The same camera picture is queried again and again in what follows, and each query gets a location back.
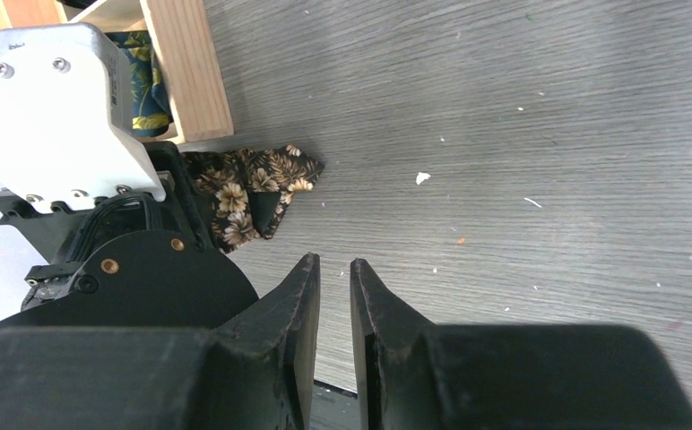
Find brown floral black tie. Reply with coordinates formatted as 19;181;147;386
181;144;325;254

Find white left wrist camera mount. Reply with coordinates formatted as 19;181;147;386
0;23;166;213

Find navy yellow floral rolled tie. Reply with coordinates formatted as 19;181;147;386
107;30;173;138

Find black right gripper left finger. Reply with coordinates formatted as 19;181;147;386
0;254;320;429

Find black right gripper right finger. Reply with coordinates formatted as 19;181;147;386
350;259;692;429

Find wooden compartment tray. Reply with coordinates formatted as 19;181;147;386
0;0;234;144

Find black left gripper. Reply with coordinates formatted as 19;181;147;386
0;142;259;341

